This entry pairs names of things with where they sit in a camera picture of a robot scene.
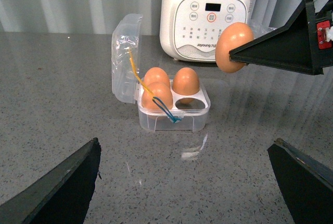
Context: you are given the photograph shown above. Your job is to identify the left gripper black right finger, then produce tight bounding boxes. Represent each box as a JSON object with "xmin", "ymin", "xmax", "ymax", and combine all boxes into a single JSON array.
[{"xmin": 267, "ymin": 138, "xmax": 332, "ymax": 223}]

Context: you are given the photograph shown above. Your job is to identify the black red right gripper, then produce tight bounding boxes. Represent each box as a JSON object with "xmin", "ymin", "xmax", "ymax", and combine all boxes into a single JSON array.
[{"xmin": 229, "ymin": 0, "xmax": 332, "ymax": 75}]

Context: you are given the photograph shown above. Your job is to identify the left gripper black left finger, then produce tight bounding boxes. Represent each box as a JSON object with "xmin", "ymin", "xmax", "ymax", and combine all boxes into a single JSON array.
[{"xmin": 1, "ymin": 138, "xmax": 101, "ymax": 223}]

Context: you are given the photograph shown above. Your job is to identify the brown carried egg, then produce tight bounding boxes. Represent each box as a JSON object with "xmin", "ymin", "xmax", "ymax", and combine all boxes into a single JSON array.
[{"xmin": 215, "ymin": 22, "xmax": 254, "ymax": 73}]

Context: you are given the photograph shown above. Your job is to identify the clear plastic egg box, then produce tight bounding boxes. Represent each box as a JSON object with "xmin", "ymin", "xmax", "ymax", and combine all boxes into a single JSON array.
[{"xmin": 111, "ymin": 14, "xmax": 211, "ymax": 132}]

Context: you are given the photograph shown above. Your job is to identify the brown egg back right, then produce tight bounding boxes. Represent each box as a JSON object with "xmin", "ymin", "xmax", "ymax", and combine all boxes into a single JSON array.
[{"xmin": 172, "ymin": 67, "xmax": 200, "ymax": 96}]

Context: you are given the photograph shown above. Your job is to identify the brown egg front left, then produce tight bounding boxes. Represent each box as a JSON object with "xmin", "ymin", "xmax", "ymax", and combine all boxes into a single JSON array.
[{"xmin": 141, "ymin": 82, "xmax": 173, "ymax": 110}]

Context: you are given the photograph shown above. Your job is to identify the brown egg back left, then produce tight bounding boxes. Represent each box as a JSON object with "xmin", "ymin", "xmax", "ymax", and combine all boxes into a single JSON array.
[{"xmin": 144, "ymin": 67, "xmax": 170, "ymax": 88}]

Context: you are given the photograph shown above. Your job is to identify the clear plastic bag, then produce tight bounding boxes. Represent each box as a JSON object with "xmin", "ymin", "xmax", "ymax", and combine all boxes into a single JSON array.
[{"xmin": 248, "ymin": 19, "xmax": 276, "ymax": 39}]

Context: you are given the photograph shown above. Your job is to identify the white Joyoung kitchen appliance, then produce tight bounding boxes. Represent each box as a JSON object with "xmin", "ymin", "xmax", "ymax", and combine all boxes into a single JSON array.
[{"xmin": 159, "ymin": 0, "xmax": 253, "ymax": 63}]

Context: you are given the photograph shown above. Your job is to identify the blue rubber band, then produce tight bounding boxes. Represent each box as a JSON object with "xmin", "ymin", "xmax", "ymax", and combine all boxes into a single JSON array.
[{"xmin": 152, "ymin": 96, "xmax": 182, "ymax": 123}]

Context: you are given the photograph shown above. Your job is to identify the yellow rubber band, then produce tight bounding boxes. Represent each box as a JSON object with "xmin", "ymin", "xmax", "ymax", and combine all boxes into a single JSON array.
[{"xmin": 128, "ymin": 49, "xmax": 156, "ymax": 99}]

